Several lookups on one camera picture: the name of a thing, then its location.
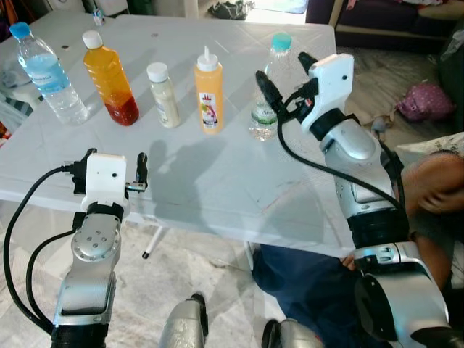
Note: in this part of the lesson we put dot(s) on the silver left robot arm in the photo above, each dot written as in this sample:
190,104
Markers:
94,246

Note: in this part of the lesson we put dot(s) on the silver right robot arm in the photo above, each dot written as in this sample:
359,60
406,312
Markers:
355,159

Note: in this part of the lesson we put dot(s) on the clear water bottle teal cap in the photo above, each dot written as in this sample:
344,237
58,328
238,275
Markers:
281,58

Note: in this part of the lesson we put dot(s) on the orange squeeze sauce bottle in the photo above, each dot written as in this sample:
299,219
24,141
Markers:
209,90

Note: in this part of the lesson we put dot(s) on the seated person with bare legs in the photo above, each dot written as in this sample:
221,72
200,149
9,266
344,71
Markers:
435,181

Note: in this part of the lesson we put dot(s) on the white plastic table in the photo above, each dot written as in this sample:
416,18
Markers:
217,181

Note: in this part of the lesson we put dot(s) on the small cream sauce bottle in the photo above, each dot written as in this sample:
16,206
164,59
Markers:
164,98

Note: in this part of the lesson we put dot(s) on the orange juice bottle white cap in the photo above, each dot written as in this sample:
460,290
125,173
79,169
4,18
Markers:
109,76

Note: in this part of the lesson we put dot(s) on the dark purple sofa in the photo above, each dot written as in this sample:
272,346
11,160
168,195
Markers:
377,14

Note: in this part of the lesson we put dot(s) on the small grey toy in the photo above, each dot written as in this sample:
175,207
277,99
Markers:
378,126

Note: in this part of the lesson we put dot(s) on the pink dotted bag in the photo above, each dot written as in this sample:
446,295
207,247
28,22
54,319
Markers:
426,101

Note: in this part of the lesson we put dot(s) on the small blue white bottle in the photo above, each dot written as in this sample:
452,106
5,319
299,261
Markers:
98,17

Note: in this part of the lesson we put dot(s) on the white plastic chair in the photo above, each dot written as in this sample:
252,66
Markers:
109,6

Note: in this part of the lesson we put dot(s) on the silver left robot leg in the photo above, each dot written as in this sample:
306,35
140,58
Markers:
181,322

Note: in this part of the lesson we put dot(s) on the silver robot leg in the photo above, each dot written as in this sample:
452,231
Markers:
290,335
181,322

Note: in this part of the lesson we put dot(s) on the dark blue garment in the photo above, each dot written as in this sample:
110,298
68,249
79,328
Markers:
304,290

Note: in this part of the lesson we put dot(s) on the silver right robot leg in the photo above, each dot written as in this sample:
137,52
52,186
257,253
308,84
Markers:
290,335

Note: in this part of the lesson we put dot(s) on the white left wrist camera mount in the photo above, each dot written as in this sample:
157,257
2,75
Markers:
105,177

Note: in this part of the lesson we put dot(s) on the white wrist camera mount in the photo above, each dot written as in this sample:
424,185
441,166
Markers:
333,83
105,177

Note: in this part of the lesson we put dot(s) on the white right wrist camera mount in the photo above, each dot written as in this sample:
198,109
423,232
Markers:
333,83

